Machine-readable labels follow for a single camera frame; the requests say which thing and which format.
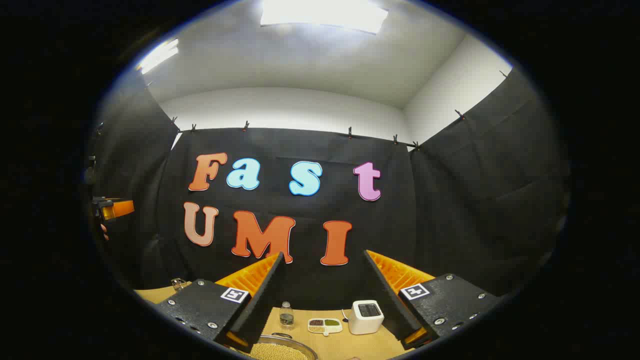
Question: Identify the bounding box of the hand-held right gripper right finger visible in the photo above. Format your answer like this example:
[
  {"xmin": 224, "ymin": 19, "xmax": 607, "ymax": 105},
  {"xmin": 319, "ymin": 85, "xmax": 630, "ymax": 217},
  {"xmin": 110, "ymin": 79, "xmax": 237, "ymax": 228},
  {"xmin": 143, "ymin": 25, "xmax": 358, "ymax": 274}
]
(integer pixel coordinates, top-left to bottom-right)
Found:
[{"xmin": 362, "ymin": 249, "xmax": 503, "ymax": 350}]

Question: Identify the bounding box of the white divided dish of beans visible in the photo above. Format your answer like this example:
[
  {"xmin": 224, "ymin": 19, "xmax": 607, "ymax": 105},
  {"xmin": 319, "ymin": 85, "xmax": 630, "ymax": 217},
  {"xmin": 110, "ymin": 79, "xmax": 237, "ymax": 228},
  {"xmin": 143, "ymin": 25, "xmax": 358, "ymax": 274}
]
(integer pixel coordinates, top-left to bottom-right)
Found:
[{"xmin": 307, "ymin": 318, "xmax": 344, "ymax": 336}]

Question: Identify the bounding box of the row of cloth clips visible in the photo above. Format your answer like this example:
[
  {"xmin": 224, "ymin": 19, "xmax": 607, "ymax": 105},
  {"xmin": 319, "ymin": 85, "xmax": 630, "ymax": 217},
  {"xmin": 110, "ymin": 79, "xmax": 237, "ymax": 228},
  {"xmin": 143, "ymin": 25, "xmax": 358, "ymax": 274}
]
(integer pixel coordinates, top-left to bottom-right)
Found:
[{"xmin": 145, "ymin": 70, "xmax": 508, "ymax": 151}]

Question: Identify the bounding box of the white toaster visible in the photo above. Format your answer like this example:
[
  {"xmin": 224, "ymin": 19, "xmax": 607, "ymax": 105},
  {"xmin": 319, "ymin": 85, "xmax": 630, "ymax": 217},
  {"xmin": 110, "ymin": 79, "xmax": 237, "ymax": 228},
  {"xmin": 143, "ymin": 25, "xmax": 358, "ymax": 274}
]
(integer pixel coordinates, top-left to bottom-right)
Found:
[{"xmin": 347, "ymin": 300, "xmax": 385, "ymax": 336}]

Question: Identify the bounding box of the pile of yellow soybeans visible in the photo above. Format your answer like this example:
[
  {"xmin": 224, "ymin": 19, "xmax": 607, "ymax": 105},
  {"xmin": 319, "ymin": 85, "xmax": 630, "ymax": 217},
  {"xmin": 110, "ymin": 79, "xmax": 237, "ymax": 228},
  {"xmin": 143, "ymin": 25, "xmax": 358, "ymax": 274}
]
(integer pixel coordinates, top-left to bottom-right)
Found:
[{"xmin": 251, "ymin": 343, "xmax": 310, "ymax": 360}]

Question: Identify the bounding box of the large ceiling light panel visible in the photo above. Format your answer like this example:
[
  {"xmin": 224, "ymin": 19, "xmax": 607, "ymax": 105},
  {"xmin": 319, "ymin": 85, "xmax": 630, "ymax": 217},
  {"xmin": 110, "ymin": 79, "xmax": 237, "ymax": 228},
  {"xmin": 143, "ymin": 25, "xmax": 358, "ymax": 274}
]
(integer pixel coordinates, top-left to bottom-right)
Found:
[{"xmin": 259, "ymin": 0, "xmax": 390, "ymax": 35}]

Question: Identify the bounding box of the small ceiling light panel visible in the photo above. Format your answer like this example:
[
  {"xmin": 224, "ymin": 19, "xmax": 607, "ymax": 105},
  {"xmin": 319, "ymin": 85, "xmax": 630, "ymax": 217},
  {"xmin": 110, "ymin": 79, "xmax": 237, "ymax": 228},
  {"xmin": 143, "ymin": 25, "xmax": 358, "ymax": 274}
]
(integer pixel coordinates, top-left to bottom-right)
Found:
[{"xmin": 137, "ymin": 38, "xmax": 180, "ymax": 75}]

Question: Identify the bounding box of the steel pot with black handles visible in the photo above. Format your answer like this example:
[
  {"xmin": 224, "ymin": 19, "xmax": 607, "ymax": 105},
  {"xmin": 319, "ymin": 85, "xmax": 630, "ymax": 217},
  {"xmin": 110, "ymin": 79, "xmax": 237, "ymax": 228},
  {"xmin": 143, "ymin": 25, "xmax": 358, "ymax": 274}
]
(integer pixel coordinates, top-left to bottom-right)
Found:
[{"xmin": 249, "ymin": 332, "xmax": 319, "ymax": 360}]

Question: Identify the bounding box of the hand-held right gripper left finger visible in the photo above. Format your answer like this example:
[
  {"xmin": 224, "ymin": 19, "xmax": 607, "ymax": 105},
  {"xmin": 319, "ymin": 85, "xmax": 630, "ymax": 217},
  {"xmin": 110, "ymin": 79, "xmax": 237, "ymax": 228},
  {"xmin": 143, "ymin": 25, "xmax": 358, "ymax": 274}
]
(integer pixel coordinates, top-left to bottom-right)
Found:
[{"xmin": 155, "ymin": 251, "xmax": 287, "ymax": 354}]

